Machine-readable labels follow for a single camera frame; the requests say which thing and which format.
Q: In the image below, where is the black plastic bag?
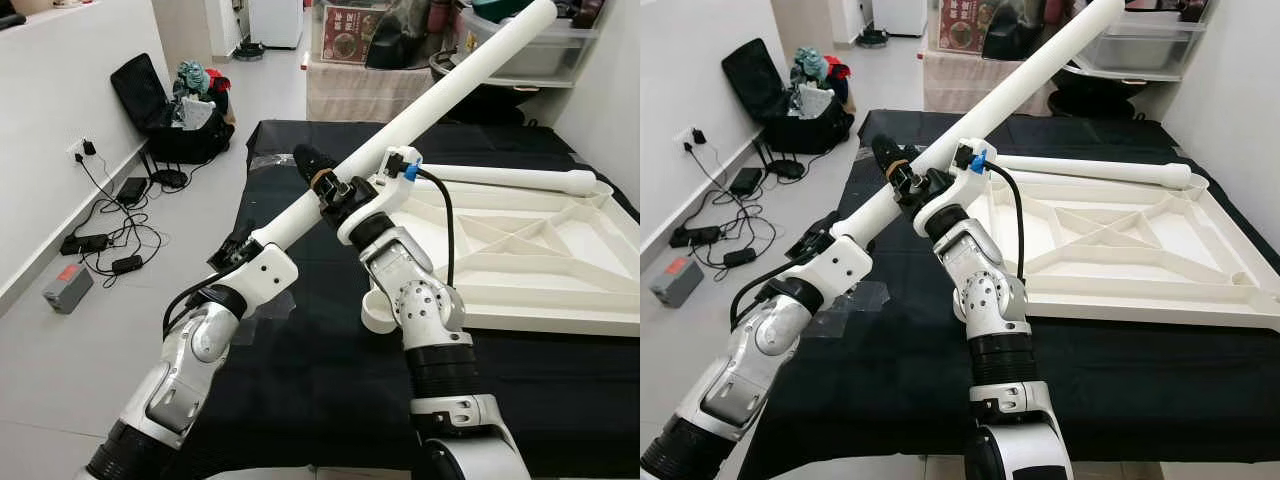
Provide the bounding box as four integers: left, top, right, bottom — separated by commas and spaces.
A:
983, 0, 1051, 61
365, 0, 433, 71

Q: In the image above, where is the black open suitcase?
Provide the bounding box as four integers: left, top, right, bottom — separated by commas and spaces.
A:
722, 38, 856, 156
110, 53, 236, 166

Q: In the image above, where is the white plastic table leg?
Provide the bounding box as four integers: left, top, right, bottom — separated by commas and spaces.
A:
248, 0, 559, 251
995, 153, 1196, 191
830, 0, 1127, 246
420, 165, 598, 197

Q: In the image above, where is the white plastic table top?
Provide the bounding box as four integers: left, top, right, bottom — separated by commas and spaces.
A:
360, 165, 641, 338
960, 160, 1280, 326

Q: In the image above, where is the storage box with orange lid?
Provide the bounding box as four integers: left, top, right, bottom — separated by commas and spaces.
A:
935, 0, 1011, 56
312, 0, 391, 66

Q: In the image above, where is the black tablecloth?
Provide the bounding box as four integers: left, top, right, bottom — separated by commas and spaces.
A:
185, 120, 641, 476
740, 108, 1280, 480

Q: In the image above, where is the beige cloth covered stand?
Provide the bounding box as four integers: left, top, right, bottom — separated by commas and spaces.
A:
305, 62, 441, 123
922, 50, 1056, 116

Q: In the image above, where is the clear grey storage box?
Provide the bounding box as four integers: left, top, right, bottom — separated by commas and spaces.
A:
1075, 10, 1206, 81
460, 10, 601, 81

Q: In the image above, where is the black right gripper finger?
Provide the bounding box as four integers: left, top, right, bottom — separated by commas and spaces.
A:
872, 135, 913, 181
293, 143, 339, 191

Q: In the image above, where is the white appliance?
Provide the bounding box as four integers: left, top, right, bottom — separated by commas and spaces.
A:
872, 0, 929, 36
248, 0, 304, 49

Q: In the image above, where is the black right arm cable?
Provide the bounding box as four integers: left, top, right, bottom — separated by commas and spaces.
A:
403, 160, 457, 291
970, 150, 1027, 283

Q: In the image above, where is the white plastic packet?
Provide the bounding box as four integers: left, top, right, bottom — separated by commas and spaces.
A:
793, 82, 833, 119
180, 95, 216, 131

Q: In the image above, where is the grey box with red label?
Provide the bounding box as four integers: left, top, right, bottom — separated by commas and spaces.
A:
650, 257, 704, 308
43, 262, 94, 315

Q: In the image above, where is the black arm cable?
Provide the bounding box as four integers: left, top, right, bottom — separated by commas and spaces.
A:
970, 150, 1027, 283
403, 160, 457, 291
162, 272, 229, 339
730, 262, 793, 326

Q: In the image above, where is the green plastic lid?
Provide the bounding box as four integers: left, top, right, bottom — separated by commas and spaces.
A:
470, 0, 536, 23

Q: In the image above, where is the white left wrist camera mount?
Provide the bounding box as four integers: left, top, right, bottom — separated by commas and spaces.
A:
797, 235, 873, 316
225, 240, 300, 323

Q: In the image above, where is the large black wok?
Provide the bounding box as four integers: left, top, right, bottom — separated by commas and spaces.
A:
1045, 60, 1151, 119
430, 50, 546, 126

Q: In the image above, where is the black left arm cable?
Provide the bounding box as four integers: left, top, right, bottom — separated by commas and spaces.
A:
730, 262, 793, 326
162, 272, 229, 339

